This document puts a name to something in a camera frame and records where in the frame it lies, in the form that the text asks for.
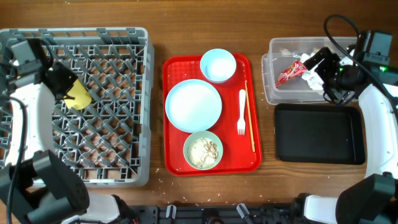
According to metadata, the green bowl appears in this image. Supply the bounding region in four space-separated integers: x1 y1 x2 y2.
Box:
183 131 224 170

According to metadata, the wooden chopstick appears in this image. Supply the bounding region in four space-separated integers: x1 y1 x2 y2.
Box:
244 81 256 153

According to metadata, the red snack wrapper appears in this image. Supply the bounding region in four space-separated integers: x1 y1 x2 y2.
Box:
275 60 307 88

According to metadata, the white plastic fork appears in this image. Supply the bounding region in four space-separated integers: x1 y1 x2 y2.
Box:
237 90 246 135

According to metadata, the clear plastic waste bin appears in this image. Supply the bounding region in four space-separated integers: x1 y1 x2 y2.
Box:
261 37 378 105

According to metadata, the red plastic serving tray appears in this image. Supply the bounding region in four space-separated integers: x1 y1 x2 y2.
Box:
163 53 262 177

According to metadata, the white napkin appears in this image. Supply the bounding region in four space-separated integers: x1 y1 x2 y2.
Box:
293 52 323 91

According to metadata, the grey plastic dishwasher rack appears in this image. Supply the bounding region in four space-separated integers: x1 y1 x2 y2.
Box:
1 27 154 187

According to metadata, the light blue bowl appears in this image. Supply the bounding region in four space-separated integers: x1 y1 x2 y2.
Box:
200 49 237 83

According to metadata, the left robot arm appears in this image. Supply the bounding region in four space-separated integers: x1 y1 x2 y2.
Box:
1 39 90 223

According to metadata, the black rectangular tray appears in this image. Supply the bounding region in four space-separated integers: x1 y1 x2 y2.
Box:
274 103 366 165

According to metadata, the leftover rice food waste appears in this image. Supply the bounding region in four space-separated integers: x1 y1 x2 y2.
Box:
188 138 218 168

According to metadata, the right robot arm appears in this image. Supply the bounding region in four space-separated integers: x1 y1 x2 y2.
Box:
303 30 397 223

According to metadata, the light blue round plate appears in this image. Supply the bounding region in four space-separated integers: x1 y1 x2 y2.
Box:
165 79 223 133

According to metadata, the yellow plastic cup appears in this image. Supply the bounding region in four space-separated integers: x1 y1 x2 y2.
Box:
64 79 92 110

